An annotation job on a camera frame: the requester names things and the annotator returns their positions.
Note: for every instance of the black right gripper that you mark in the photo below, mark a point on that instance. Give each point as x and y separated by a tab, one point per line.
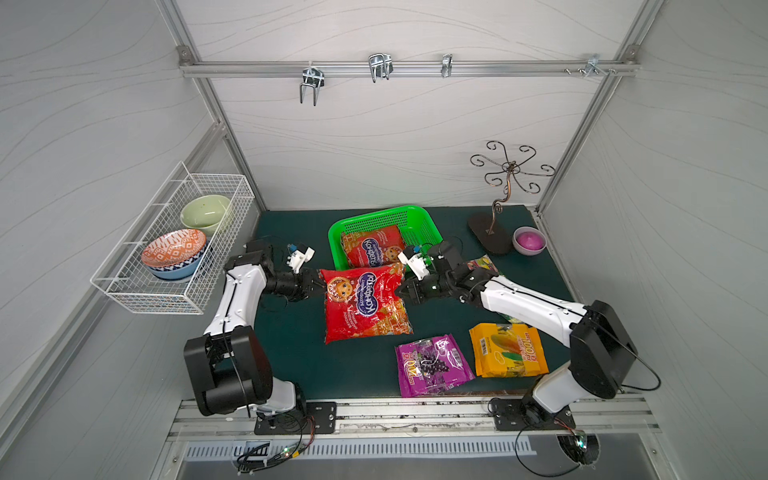
417	288

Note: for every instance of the red cookie candy bag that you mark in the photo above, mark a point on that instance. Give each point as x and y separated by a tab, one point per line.
373	248

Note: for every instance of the green Fox's candy bag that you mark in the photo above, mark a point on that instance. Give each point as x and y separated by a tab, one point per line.
511	319

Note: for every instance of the black metal jewelry stand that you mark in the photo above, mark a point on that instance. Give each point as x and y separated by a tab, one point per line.
506	173

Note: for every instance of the orange Fox's candy bag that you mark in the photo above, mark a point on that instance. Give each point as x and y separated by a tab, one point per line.
484	262

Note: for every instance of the right metal peg hook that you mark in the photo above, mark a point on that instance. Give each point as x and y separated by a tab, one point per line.
592	68

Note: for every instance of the round black floor port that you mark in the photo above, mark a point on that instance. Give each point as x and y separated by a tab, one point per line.
583	449

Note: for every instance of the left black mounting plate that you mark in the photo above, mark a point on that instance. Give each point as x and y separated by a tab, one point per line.
318	417

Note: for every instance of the black mounting plate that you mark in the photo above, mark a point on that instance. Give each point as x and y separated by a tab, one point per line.
513	414
318	417

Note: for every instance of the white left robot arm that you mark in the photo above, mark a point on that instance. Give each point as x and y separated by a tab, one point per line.
227	366

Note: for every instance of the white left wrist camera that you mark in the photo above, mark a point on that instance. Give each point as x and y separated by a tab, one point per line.
298	256

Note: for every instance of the red Konfety candy bag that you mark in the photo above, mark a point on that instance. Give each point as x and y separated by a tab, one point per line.
362	303

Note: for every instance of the looped metal hook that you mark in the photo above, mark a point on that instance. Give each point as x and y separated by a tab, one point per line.
380	66

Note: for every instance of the aluminium wall rail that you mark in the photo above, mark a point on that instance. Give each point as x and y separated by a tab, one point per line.
192	67

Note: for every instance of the green plastic basket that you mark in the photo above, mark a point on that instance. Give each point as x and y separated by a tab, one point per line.
414	222

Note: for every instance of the light green bowl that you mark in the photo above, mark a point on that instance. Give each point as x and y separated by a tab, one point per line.
210	214

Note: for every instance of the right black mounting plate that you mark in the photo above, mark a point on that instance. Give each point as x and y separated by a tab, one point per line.
513	414

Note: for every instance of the yellow corn candy bag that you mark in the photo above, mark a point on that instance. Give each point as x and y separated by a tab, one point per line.
507	351

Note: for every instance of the white vented strip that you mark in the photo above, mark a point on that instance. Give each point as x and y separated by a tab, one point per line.
367	448

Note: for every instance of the orange patterned bowl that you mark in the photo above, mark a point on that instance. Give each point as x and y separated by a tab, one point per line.
173	248

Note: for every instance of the double prong metal hook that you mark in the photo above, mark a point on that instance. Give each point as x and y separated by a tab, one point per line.
313	79

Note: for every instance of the small metal hook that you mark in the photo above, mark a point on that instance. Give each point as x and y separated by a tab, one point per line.
446	65

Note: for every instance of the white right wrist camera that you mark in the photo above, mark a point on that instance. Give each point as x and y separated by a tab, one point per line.
416	263

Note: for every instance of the grey bowl purple inside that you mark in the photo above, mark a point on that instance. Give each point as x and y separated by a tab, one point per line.
528	241

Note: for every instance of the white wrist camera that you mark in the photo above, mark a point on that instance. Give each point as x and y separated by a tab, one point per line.
298	256
416	263

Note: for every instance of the blue bowl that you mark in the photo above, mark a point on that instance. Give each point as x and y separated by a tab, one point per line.
176	272

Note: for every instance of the white wire wall basket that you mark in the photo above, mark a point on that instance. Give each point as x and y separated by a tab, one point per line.
124	278

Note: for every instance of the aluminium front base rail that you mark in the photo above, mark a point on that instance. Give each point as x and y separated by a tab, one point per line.
439	416

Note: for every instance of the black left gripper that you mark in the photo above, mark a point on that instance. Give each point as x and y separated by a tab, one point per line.
308	283

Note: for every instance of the purple grape candy bag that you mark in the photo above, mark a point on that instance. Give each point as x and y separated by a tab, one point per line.
431	366

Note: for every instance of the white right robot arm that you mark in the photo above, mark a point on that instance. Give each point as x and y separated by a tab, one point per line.
601	351

